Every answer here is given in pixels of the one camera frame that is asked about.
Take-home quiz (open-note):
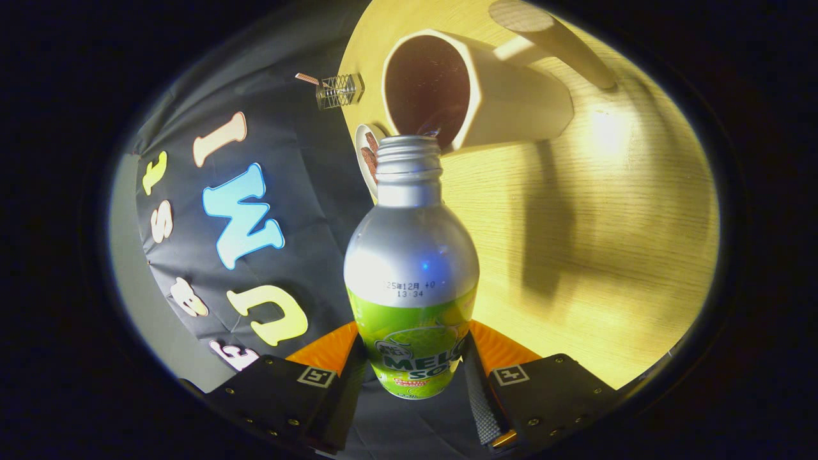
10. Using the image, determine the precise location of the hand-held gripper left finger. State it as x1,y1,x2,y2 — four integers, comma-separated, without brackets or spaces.
203,321,368,456

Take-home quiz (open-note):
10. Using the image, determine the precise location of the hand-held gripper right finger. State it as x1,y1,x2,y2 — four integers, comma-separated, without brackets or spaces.
461,319,621,456

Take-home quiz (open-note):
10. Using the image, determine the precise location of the wire mesh holder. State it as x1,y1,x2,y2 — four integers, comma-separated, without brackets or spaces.
315,73,366,111

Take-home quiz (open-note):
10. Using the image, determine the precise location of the white plate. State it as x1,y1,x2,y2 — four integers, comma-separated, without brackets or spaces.
355,123,389,204

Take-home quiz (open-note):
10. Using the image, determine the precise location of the black backdrop cloth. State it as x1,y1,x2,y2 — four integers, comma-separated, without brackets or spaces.
131,6,490,460

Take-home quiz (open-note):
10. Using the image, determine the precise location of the wooden table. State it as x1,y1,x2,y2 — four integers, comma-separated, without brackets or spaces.
339,0,721,390

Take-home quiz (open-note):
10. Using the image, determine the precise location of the beige cup with handle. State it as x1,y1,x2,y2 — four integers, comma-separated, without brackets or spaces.
382,0,617,154

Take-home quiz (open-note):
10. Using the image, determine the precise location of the silver green juice bottle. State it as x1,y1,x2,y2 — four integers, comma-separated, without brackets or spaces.
343,135,480,401

